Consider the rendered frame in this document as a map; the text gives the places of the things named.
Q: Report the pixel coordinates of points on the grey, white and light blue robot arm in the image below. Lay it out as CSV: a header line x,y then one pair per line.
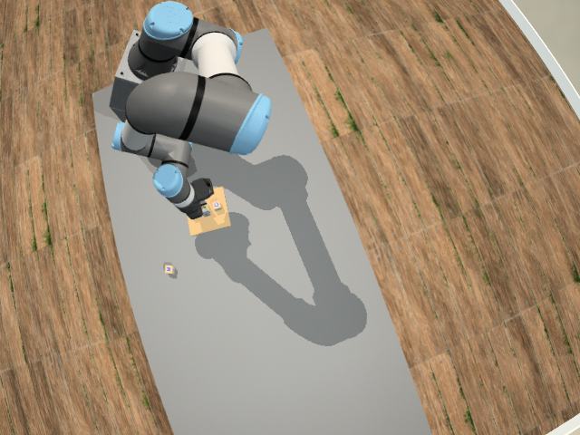
x,y
182,108

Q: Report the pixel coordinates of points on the light orange mat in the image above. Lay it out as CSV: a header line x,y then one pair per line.
x,y
217,220

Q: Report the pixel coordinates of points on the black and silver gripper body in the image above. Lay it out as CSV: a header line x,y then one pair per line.
x,y
198,192

